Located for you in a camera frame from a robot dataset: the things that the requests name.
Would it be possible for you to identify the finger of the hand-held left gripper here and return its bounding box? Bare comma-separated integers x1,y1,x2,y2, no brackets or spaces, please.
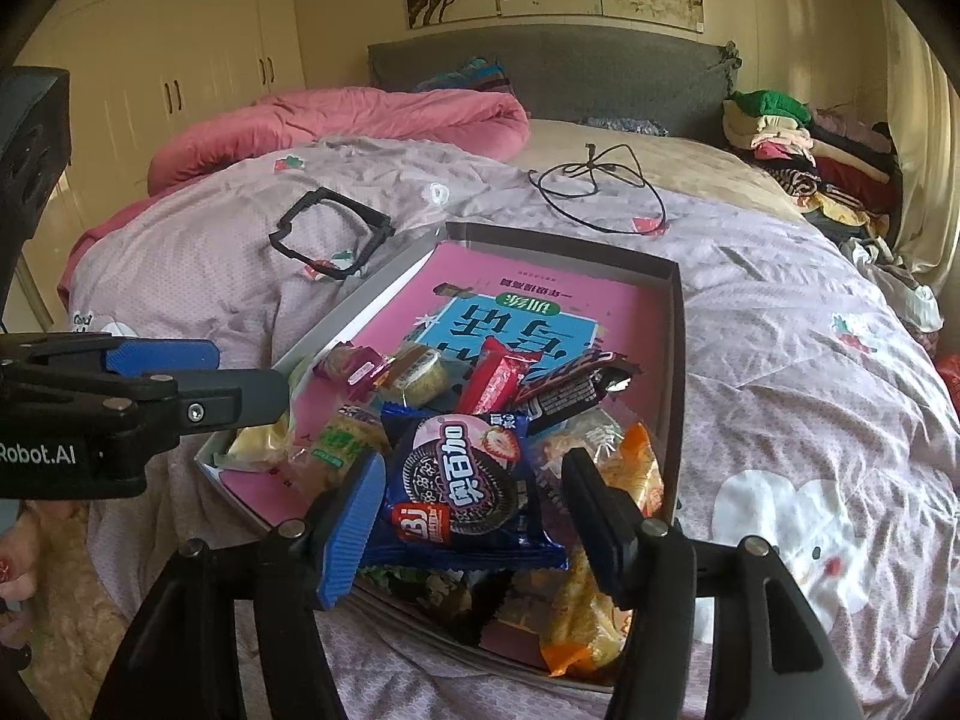
112,367,290,436
0,334,222,377

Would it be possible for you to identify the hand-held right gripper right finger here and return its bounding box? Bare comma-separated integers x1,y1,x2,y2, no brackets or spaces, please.
561,448,863,720

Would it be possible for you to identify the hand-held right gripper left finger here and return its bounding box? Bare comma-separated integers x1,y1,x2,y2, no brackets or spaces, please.
90,454,387,720

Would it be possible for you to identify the pale yellow packet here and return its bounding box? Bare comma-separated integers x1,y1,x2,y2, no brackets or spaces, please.
223,409,297,470

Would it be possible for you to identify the blue cookie packet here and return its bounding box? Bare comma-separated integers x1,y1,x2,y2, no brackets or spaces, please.
360,401,571,571

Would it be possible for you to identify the pile of snack packets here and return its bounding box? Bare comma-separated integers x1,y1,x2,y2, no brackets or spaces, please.
225,337,668,680

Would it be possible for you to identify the grey cardboard box tray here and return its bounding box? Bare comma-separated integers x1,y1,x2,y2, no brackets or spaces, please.
196,221,687,695

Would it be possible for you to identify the person's left hand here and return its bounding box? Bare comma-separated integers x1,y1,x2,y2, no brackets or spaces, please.
0,506,42,653

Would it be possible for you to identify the beige plush blanket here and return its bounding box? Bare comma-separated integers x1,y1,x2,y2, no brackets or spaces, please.
22,517,151,720

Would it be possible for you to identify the lilac printed bedsheet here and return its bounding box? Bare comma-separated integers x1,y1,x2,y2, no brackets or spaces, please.
67,135,960,720

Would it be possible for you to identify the pink book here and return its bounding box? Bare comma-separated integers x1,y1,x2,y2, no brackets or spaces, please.
225,240,668,526

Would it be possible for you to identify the pink quilt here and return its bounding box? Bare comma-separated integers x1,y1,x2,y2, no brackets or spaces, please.
60,86,531,293

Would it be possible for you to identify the cream wardrobe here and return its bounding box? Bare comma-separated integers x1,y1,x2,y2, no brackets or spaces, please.
15,0,308,331

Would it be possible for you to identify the beige mattress sheet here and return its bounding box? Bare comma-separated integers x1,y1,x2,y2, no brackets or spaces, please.
510,116,811,226

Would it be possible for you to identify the red plastic bag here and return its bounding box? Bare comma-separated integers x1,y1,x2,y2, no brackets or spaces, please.
934,356,960,413

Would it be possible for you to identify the white plastic bag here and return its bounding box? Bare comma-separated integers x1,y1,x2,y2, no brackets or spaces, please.
840,240,942,331

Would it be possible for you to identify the teal striped cloth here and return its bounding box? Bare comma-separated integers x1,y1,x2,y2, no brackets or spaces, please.
416,56,515,95

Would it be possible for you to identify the blue floral cloth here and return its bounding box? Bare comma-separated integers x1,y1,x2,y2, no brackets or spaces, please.
581,116,668,137

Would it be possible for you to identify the heap of folded clothes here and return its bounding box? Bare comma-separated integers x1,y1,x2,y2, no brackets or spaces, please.
724,90,905,241

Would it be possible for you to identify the grey headboard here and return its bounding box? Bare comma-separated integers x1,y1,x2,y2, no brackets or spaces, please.
367,22,743,140

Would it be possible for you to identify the cream curtain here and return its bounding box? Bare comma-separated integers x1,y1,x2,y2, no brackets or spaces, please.
877,0,960,301

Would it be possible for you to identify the black square frame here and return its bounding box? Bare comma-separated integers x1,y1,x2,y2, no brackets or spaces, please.
268,187,395,282

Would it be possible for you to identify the black cable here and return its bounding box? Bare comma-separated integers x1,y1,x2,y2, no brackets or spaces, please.
529,142,668,235

